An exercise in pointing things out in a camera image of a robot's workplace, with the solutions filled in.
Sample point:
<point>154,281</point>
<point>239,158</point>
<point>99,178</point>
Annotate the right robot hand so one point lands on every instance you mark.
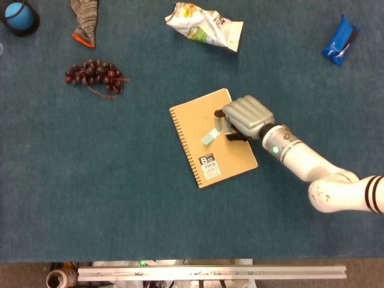
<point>249,115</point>

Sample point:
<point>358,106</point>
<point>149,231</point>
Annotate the small light blue paper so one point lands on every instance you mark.
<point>209,138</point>

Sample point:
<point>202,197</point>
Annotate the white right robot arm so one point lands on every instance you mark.
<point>306,162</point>

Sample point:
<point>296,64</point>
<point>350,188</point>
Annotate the blue snack packet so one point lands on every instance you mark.
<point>337,42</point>

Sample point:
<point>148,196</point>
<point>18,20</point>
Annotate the tan spiral notebook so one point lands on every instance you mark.
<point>195,126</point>

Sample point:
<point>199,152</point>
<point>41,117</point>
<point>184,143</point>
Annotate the crumpled white snack bag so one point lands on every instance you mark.
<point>207,27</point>

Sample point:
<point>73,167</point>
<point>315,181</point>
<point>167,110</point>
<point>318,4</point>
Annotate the bunch of dark red grapes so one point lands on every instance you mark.
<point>96,73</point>

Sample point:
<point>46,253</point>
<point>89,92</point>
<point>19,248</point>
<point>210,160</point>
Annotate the blue felt table cloth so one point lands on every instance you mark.
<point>90,180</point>

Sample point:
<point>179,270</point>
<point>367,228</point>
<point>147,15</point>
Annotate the grey striped work glove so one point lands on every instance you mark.
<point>85,21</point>

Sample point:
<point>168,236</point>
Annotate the black mesh pen holder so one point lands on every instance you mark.
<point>35,24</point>

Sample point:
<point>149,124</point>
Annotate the brown tape roll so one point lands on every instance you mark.
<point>57,277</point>

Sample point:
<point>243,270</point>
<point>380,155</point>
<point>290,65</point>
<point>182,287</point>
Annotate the blue ball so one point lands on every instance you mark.
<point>18,16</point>

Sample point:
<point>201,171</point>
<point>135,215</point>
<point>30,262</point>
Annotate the aluminium profile rail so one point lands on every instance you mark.
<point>210,273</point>

